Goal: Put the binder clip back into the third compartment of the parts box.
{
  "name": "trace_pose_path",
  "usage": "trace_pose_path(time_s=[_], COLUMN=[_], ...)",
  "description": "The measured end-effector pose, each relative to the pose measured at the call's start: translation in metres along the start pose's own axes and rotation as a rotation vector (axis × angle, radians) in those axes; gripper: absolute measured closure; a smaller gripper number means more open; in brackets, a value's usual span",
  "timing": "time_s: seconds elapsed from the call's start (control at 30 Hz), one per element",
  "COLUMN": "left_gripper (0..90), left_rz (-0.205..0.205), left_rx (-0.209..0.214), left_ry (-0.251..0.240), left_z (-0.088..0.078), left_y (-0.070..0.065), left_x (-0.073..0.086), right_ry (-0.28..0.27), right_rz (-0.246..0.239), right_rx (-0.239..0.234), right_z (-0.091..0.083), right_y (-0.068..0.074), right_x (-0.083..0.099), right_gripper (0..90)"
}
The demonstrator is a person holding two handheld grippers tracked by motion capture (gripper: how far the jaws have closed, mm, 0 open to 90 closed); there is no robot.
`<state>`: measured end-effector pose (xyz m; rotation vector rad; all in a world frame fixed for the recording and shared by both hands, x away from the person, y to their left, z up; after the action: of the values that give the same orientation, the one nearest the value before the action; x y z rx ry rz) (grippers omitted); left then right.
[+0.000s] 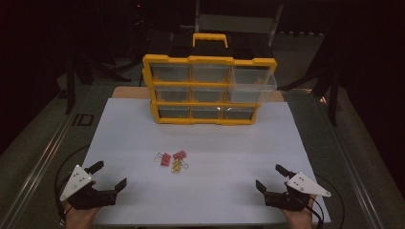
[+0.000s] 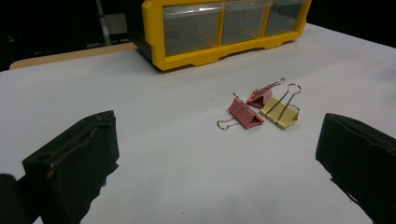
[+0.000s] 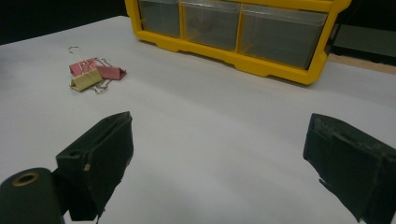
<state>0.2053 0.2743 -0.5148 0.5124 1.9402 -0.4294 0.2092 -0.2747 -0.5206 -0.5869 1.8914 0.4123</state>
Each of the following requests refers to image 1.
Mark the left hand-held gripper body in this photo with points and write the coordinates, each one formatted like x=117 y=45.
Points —
x=86 y=198

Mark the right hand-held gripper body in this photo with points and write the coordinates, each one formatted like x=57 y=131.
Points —
x=286 y=200

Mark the pink binder clip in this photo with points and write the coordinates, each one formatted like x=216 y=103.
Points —
x=179 y=155
x=165 y=159

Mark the yellow binder clip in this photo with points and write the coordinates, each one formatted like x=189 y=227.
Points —
x=176 y=165

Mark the wide clear plastic drawer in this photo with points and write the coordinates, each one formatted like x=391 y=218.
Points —
x=251 y=87

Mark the yellow black drawer organizer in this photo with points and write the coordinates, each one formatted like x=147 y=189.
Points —
x=191 y=59

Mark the person's left hand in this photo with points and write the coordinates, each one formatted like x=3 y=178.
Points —
x=78 y=219

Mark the person's right hand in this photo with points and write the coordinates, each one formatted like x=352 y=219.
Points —
x=302 y=219

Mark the white table mat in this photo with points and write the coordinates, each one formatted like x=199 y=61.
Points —
x=203 y=191

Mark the black stand legs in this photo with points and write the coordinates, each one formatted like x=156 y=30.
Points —
x=332 y=95
x=70 y=82

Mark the set of clear organizer drawers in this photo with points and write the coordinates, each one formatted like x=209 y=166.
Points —
x=173 y=73

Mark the grey metal stand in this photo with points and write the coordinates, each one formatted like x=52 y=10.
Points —
x=235 y=23

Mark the metal floor rail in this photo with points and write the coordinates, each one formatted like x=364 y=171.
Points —
x=38 y=165
x=353 y=171

